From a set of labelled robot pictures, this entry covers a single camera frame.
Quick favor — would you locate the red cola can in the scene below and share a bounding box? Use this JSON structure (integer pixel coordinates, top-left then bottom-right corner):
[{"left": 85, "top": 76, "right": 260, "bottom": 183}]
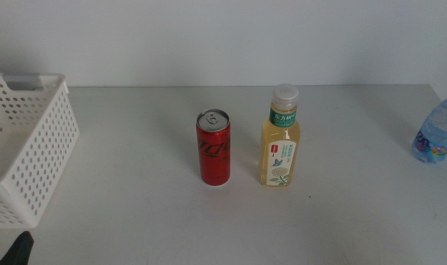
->
[{"left": 195, "top": 108, "right": 232, "bottom": 187}]

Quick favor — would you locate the yellow tea bottle white cap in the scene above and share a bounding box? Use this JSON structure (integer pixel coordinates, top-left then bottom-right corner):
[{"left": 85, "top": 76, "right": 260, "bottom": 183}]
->
[{"left": 258, "top": 82, "right": 301, "bottom": 188}]

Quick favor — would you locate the clear water bottle blue cap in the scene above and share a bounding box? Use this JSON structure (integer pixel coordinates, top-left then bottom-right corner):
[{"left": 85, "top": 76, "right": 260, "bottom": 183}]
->
[{"left": 411, "top": 85, "right": 447, "bottom": 165}]

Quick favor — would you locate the white perforated plastic basket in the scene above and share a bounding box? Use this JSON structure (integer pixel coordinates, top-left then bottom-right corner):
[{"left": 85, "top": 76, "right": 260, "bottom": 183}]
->
[{"left": 0, "top": 72, "right": 80, "bottom": 229}]

